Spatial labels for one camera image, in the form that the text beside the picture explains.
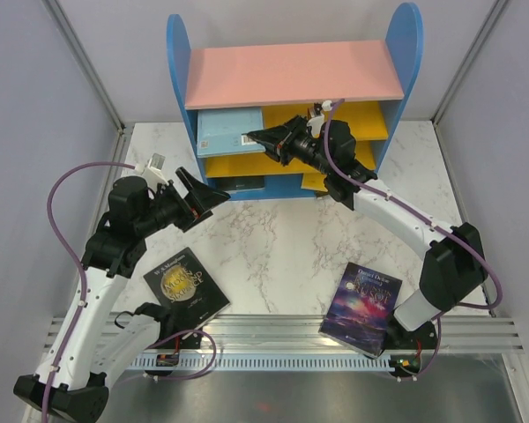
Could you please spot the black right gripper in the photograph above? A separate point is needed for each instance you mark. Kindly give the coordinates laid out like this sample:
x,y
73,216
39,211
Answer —
x,y
275,138

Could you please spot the light blue thin book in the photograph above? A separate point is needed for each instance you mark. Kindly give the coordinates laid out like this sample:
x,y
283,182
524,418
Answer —
x,y
223,132

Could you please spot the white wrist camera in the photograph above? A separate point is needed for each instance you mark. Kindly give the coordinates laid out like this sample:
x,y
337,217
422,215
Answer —
x,y
151,171
316,116

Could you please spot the blue pink yellow shelf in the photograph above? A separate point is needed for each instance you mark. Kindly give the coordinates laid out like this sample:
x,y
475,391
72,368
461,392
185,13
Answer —
x,y
372,79

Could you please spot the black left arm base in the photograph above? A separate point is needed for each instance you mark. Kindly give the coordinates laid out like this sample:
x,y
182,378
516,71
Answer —
x,y
181,337

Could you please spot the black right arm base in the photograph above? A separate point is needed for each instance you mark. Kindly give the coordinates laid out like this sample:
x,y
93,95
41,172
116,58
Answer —
x,y
397,338

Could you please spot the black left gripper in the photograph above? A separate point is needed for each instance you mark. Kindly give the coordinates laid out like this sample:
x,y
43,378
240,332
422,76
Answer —
x,y
204,197

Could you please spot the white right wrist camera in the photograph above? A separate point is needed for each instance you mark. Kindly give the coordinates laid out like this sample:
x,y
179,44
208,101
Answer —
x,y
316,116

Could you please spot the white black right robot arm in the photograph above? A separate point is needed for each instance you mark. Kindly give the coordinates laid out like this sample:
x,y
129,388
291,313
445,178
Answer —
x,y
452,256

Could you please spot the black Moon and Sixpence book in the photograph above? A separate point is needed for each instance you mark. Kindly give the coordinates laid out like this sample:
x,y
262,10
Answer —
x,y
184,285

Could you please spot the light blue slotted cable duct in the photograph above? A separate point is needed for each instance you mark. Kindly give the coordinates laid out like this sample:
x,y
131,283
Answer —
x,y
315,362

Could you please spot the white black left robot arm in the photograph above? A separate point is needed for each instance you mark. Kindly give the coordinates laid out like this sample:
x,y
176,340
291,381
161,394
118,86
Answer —
x,y
75,378

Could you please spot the purple Robinson Crusoe book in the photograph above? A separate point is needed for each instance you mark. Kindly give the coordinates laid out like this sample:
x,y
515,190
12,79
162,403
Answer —
x,y
360,308

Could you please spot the yellow Little Prince book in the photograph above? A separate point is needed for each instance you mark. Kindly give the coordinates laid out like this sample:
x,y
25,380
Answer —
x,y
313,182

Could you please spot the teal ocean cover book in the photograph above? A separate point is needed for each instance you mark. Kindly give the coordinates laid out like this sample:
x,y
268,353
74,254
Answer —
x,y
235,184

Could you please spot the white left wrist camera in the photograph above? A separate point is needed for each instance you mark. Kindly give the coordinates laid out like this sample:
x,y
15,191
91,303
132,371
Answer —
x,y
151,171

